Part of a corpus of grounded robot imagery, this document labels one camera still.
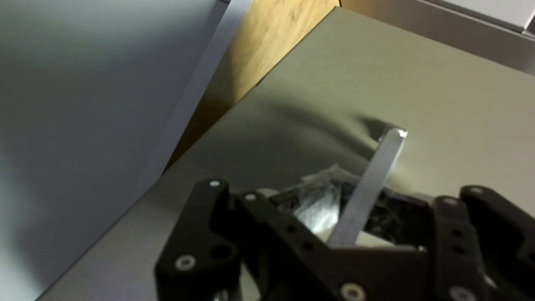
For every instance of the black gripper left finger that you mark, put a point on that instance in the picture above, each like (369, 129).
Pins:
(290, 268)

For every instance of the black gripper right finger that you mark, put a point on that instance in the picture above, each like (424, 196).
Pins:
(491, 252)

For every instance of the beige unlabelled cabinet drawer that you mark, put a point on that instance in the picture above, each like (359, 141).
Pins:
(390, 84)

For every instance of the beige metal filing cabinet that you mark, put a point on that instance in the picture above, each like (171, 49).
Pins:
(446, 34)

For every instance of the grey lateral filing cabinet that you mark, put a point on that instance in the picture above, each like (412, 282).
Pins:
(502, 9)

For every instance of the white base cabinet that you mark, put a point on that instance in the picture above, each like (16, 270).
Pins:
(84, 111)

